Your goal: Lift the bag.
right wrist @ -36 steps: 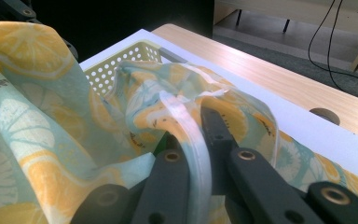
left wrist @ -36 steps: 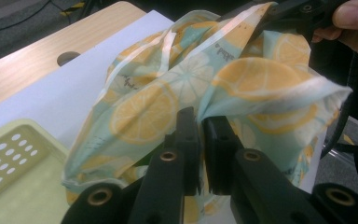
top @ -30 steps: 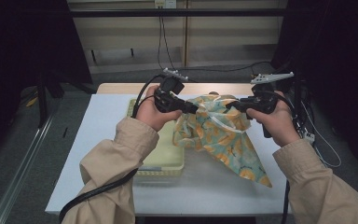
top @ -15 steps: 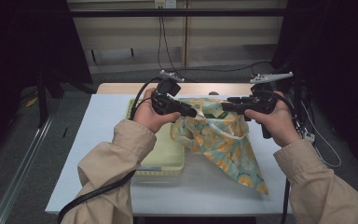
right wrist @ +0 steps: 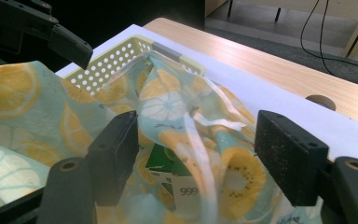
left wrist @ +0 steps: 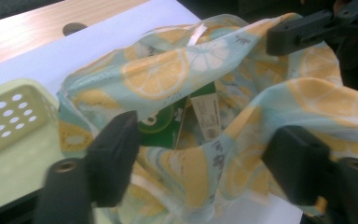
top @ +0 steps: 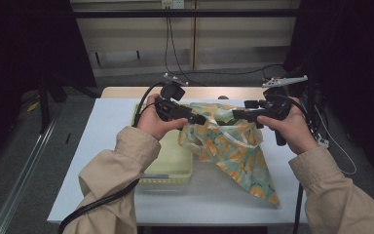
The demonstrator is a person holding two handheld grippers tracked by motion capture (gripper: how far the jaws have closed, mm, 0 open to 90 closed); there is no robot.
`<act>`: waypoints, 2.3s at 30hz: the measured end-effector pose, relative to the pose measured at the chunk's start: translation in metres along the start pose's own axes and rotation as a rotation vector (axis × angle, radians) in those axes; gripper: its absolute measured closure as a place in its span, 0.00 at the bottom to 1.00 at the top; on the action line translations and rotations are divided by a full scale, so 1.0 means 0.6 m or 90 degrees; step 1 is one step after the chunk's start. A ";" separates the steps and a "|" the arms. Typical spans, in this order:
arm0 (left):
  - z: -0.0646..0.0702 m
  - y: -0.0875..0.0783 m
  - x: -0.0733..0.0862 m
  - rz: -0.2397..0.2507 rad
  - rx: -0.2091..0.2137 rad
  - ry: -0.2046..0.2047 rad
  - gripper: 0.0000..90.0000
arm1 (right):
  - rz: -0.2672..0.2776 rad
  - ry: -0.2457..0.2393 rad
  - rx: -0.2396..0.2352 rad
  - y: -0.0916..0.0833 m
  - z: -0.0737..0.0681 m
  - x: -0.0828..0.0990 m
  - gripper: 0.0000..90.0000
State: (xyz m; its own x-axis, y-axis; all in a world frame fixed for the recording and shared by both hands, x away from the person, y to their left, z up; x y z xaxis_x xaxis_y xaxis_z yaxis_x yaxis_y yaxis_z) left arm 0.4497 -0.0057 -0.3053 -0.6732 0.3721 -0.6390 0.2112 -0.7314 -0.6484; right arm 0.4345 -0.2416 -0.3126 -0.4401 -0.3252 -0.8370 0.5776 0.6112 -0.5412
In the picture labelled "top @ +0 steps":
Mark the dark curtain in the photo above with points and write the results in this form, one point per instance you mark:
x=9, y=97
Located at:
x=354, y=48
x=29, y=42

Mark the white power strip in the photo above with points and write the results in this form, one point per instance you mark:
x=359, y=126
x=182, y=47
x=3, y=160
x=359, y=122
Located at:
x=323, y=142

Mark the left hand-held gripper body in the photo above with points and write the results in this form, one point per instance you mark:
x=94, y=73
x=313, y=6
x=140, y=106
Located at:
x=170, y=107

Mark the pale yellow perforated plastic basket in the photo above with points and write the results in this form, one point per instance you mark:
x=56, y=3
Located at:
x=172, y=159

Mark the white wall socket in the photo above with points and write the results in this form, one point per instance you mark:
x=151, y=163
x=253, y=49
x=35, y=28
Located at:
x=172, y=4

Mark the person's right hand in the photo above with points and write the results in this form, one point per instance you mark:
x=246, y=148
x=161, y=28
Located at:
x=300, y=136

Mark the aluminium floor rail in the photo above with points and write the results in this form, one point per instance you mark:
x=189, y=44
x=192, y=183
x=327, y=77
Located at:
x=19, y=185

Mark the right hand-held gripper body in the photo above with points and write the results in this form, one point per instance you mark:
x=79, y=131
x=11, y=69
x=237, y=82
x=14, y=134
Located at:
x=276, y=105

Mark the orange slice print cloth bag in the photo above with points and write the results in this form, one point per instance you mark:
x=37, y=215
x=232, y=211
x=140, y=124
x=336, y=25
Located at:
x=237, y=152

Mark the person's left hand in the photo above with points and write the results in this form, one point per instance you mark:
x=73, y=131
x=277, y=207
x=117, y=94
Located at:
x=152, y=125

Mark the small black round knob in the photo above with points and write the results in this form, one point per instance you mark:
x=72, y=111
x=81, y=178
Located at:
x=223, y=97

